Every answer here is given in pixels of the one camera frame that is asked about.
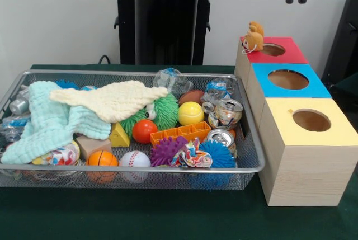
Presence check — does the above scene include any brown plush bear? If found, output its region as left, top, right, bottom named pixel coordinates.
left=241, top=21, right=265, bottom=55

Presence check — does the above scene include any cream waffle cloth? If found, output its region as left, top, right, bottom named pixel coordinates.
left=49, top=79, right=169, bottom=123

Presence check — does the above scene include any mint green waffle cloth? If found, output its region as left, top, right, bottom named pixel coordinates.
left=1, top=81, right=112, bottom=164

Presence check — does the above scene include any wooden three-hole box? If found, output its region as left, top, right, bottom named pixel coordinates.
left=234, top=36, right=358, bottom=207

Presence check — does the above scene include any silver mesh bin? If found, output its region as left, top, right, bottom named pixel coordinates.
left=0, top=69, right=266, bottom=189

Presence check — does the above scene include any black chair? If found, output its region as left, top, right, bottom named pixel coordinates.
left=321, top=0, right=358, bottom=84

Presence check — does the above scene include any dark green tablecloth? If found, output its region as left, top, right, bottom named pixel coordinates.
left=334, top=76, right=358, bottom=103
left=0, top=63, right=358, bottom=240

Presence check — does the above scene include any yellow ball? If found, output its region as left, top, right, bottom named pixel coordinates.
left=178, top=101, right=205, bottom=126

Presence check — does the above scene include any blue fuzzy ball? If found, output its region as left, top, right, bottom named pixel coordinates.
left=199, top=139, right=238, bottom=187

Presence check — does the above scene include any orange toy brick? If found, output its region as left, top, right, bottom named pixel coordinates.
left=150, top=121, right=212, bottom=148

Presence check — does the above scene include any red ball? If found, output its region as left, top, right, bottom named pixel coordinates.
left=132, top=119, right=158, bottom=144

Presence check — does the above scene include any purple spiky ball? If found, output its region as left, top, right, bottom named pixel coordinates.
left=150, top=136, right=189, bottom=167

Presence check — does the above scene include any white toy baseball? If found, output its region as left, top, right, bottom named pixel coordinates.
left=119, top=150, right=152, bottom=182

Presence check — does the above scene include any orange toy basketball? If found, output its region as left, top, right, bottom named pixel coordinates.
left=86, top=150, right=119, bottom=182

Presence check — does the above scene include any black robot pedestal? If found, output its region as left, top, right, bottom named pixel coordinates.
left=108, top=0, right=224, bottom=66

